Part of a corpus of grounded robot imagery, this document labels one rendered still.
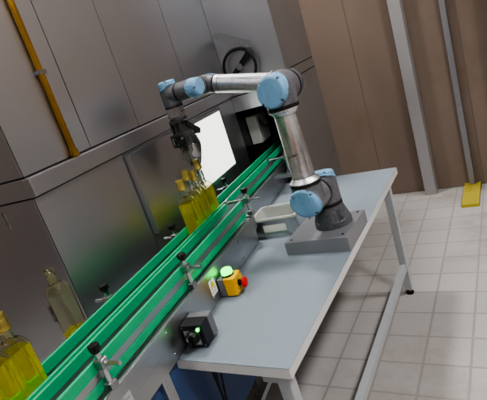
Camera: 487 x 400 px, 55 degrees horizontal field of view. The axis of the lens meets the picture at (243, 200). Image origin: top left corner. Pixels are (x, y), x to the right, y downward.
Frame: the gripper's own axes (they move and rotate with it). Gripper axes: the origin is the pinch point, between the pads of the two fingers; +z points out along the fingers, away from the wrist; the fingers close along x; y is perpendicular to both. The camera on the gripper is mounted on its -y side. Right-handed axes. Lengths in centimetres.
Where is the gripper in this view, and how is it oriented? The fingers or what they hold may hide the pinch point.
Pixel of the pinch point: (195, 161)
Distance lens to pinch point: 201.1
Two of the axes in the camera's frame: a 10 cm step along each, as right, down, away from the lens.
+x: 8.9, -1.5, -4.4
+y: -3.6, 3.8, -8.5
